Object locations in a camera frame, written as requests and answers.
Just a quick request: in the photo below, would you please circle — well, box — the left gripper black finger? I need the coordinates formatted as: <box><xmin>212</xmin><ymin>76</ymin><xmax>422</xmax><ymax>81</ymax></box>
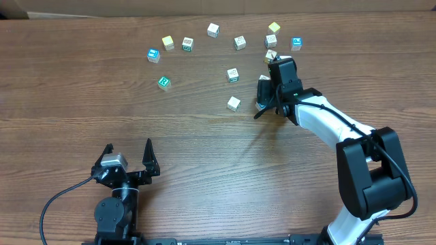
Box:
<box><xmin>94</xmin><ymin>144</ymin><xmax>114</xmax><ymax>167</ymax></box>
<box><xmin>142</xmin><ymin>138</ymin><xmax>159</xmax><ymax>171</ymax></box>

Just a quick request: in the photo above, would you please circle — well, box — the blue letter wooden block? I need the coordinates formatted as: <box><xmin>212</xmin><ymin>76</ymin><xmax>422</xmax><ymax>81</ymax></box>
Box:
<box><xmin>255</xmin><ymin>102</ymin><xmax>266</xmax><ymax>112</ymax></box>

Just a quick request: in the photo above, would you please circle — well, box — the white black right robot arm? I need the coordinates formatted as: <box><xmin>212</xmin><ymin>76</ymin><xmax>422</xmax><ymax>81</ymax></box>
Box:
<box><xmin>258</xmin><ymin>56</ymin><xmax>418</xmax><ymax>244</ymax></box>

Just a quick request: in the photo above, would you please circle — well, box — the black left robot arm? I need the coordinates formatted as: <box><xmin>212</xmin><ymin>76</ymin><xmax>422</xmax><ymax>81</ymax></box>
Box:
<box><xmin>91</xmin><ymin>139</ymin><xmax>160</xmax><ymax>244</ymax></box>

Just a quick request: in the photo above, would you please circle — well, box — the shell picture wooden block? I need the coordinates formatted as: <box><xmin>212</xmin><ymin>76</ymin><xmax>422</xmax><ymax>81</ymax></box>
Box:
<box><xmin>258</xmin><ymin>75</ymin><xmax>270</xmax><ymax>80</ymax></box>

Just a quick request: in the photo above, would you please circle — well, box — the yellow sided tool picture block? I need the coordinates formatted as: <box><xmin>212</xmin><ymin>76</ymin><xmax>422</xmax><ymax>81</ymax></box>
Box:
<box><xmin>264</xmin><ymin>50</ymin><xmax>277</xmax><ymax>64</ymax></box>

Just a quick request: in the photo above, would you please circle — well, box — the blue letter P block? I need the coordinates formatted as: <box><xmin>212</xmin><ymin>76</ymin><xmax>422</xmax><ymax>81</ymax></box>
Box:
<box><xmin>291</xmin><ymin>37</ymin><xmax>302</xmax><ymax>51</ymax></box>

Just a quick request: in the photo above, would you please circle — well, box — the white picture block right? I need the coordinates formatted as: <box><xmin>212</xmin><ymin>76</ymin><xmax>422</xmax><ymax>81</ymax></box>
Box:
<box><xmin>264</xmin><ymin>34</ymin><xmax>277</xmax><ymax>48</ymax></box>

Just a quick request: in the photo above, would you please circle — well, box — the white picture block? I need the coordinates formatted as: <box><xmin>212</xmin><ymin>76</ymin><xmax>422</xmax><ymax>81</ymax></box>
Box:
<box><xmin>234</xmin><ymin>35</ymin><xmax>247</xmax><ymax>50</ymax></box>
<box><xmin>264</xmin><ymin>34</ymin><xmax>277</xmax><ymax>48</ymax></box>

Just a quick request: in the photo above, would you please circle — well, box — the plain wooden block number 9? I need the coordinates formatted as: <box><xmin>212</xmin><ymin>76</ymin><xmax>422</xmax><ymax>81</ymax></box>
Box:
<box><xmin>227</xmin><ymin>97</ymin><xmax>241</xmax><ymax>112</ymax></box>

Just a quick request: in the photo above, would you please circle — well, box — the grapes picture green G block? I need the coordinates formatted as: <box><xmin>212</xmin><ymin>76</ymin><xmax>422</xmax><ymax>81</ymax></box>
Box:
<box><xmin>227</xmin><ymin>68</ymin><xmax>239</xmax><ymax>83</ymax></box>

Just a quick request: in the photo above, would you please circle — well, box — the yellow block top right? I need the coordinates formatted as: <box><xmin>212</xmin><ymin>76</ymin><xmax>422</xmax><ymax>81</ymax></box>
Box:
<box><xmin>267</xmin><ymin>22</ymin><xmax>281</xmax><ymax>35</ymax></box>

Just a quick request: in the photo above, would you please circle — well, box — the white picture block centre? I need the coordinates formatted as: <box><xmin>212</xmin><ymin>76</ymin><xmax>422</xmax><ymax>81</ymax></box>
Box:
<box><xmin>234</xmin><ymin>35</ymin><xmax>247</xmax><ymax>50</ymax></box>

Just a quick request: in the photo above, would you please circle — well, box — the green letter R block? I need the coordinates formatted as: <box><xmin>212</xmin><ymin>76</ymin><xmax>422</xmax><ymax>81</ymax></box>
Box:
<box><xmin>157</xmin><ymin>76</ymin><xmax>171</xmax><ymax>91</ymax></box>

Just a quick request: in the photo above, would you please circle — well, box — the white block top centre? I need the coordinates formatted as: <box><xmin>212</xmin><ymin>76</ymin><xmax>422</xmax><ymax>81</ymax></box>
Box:
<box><xmin>207</xmin><ymin>23</ymin><xmax>219</xmax><ymax>38</ymax></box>

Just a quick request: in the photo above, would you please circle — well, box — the blue block far left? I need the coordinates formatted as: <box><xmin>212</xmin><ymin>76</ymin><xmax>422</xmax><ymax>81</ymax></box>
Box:
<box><xmin>146</xmin><ymin>48</ymin><xmax>161</xmax><ymax>63</ymax></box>

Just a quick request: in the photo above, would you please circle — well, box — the red picture green block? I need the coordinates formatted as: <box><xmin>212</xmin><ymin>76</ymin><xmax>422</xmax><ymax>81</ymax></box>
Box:
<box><xmin>182</xmin><ymin>37</ymin><xmax>193</xmax><ymax>52</ymax></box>

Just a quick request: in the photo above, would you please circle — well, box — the yellow block left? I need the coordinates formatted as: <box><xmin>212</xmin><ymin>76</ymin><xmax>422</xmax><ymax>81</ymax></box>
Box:
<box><xmin>162</xmin><ymin>35</ymin><xmax>174</xmax><ymax>51</ymax></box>

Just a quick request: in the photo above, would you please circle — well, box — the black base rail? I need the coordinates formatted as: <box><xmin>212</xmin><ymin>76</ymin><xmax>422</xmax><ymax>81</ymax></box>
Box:
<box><xmin>81</xmin><ymin>233</ymin><xmax>385</xmax><ymax>245</ymax></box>

